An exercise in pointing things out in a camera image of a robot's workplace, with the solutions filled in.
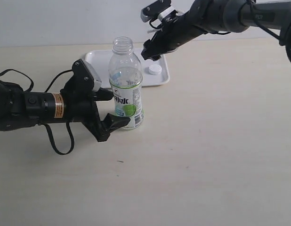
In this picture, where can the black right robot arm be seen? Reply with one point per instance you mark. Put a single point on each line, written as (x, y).
(218, 17)

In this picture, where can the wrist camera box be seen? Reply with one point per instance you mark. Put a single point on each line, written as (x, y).
(84, 80)
(157, 10)

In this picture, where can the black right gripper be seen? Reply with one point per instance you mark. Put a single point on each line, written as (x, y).
(170, 37)

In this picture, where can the clear plastic drink bottle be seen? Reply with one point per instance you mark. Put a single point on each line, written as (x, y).
(125, 79)

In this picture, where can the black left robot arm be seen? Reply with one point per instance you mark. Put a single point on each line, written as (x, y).
(24, 109)

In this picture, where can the white plastic tray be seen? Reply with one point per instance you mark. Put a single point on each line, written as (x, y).
(99, 59)

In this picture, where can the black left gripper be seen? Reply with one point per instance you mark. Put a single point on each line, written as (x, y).
(63, 107)

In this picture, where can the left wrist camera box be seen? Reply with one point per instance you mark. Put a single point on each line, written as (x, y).
(84, 80)

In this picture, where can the white bottle cap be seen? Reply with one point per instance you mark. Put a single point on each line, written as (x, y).
(155, 69)

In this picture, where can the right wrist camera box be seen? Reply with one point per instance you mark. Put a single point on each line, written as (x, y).
(157, 10)

